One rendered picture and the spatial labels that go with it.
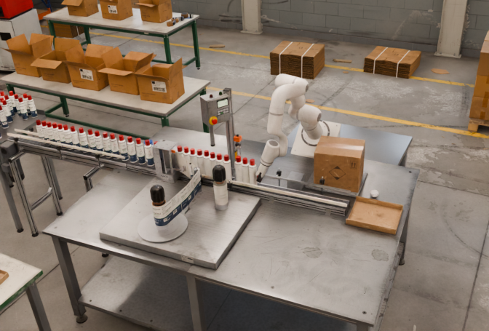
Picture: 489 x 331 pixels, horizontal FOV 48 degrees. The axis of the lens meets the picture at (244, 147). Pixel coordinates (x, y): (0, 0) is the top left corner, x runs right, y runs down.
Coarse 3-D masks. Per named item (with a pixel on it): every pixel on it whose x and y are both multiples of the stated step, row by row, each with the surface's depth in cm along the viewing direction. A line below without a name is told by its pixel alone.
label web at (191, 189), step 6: (174, 156) 380; (180, 156) 372; (174, 162) 381; (180, 162) 376; (186, 162) 368; (186, 168) 372; (192, 168) 364; (186, 174) 375; (192, 174) 365; (198, 174) 355; (192, 180) 347; (198, 180) 356; (186, 186) 340; (192, 186) 349; (198, 186) 357; (186, 192) 341; (192, 192) 349; (186, 198) 343; (192, 198) 351
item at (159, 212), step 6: (156, 186) 320; (150, 192) 320; (156, 192) 317; (162, 192) 319; (156, 198) 319; (162, 198) 321; (156, 204) 323; (162, 204) 324; (156, 210) 323; (162, 210) 323; (156, 216) 325; (162, 216) 325; (156, 222) 328; (162, 222) 327; (156, 228) 331; (162, 228) 330
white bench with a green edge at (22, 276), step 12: (0, 264) 324; (12, 264) 324; (24, 264) 323; (12, 276) 315; (24, 276) 314; (36, 276) 315; (0, 288) 307; (12, 288) 306; (24, 288) 309; (36, 288) 323; (0, 300) 298; (12, 300) 309; (36, 300) 325; (36, 312) 328; (48, 324) 338
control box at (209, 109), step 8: (200, 96) 355; (208, 96) 354; (216, 96) 354; (224, 96) 354; (208, 104) 350; (216, 104) 353; (208, 112) 353; (216, 112) 356; (208, 120) 356; (224, 120) 362
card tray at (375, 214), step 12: (360, 204) 351; (372, 204) 350; (384, 204) 348; (396, 204) 344; (360, 216) 341; (372, 216) 340; (384, 216) 339; (396, 216) 339; (372, 228) 329; (384, 228) 325; (396, 228) 324
